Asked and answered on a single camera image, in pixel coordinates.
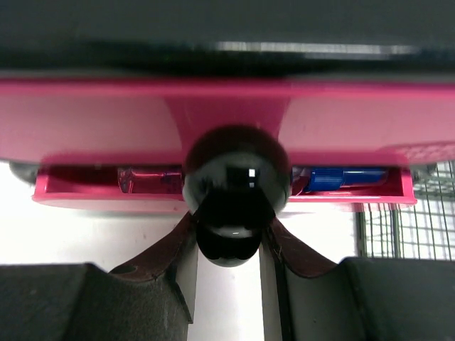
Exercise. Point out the small spray bottle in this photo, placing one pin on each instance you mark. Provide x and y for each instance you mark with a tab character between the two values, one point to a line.
165	180

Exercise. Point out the black drawer cabinet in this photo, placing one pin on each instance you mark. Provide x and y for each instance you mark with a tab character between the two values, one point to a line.
410	40

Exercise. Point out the green wire mesh organizer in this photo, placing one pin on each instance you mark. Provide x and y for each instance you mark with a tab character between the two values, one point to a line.
421	231

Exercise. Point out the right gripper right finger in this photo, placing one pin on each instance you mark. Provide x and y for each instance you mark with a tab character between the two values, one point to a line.
306	296

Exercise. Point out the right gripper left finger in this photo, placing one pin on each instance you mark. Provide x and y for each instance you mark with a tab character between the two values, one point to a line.
149	297

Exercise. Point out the pink top drawer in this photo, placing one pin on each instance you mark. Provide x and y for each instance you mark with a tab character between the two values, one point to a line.
136	122

